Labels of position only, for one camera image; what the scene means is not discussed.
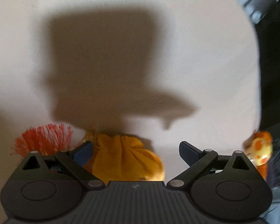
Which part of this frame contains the orange satin pouch red tassel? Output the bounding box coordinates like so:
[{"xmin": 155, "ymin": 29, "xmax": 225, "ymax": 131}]
[{"xmin": 13, "ymin": 124, "xmax": 165, "ymax": 183}]

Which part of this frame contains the beige fabric cover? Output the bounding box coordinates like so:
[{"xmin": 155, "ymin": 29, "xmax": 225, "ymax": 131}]
[{"xmin": 0, "ymin": 0, "xmax": 263, "ymax": 183}]

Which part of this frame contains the orange giraffe toy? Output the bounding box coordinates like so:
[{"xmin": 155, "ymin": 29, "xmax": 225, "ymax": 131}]
[{"xmin": 244, "ymin": 131, "xmax": 273, "ymax": 180}]

